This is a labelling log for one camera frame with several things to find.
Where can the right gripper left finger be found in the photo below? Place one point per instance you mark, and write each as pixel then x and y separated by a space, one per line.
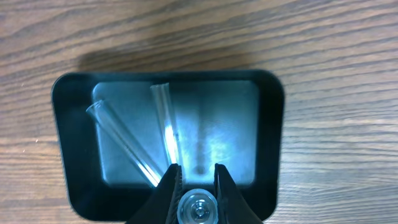
pixel 163 199

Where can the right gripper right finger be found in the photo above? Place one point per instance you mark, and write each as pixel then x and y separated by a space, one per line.
pixel 228 202

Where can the black tray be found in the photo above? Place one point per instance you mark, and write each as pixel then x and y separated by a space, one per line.
pixel 267 140

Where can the clear test tube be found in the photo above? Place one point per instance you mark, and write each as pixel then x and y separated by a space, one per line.
pixel 124 140
pixel 166 124
pixel 197 208

